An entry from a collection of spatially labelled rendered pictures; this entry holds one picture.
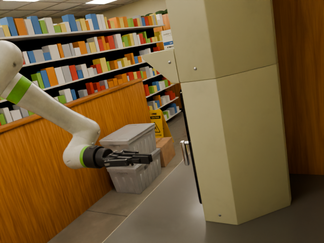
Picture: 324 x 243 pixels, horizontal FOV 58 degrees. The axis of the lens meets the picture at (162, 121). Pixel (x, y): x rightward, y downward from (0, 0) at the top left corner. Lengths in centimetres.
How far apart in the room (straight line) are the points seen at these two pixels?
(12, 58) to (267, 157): 90
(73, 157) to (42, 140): 169
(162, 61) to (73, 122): 57
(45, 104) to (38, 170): 168
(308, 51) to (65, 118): 97
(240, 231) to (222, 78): 47
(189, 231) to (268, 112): 45
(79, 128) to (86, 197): 210
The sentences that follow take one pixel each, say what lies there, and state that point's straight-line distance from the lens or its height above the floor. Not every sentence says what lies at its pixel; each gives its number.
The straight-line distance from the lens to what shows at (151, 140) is 351.
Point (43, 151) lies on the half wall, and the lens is 295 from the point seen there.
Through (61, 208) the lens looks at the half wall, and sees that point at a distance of 315.
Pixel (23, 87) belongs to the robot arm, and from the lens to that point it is 128.
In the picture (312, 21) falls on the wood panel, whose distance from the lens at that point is 115.
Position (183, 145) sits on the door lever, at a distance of 99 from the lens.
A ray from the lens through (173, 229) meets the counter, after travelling 104.
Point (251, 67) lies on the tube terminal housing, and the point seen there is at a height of 142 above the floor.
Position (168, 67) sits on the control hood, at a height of 146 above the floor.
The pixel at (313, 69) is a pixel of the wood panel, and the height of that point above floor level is 135.
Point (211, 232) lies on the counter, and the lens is 100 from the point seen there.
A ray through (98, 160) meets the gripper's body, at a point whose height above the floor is 115.
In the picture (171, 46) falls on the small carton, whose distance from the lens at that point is 97.
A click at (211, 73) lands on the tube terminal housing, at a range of 84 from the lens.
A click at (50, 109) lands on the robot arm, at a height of 137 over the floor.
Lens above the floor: 153
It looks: 14 degrees down
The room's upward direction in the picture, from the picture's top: 12 degrees counter-clockwise
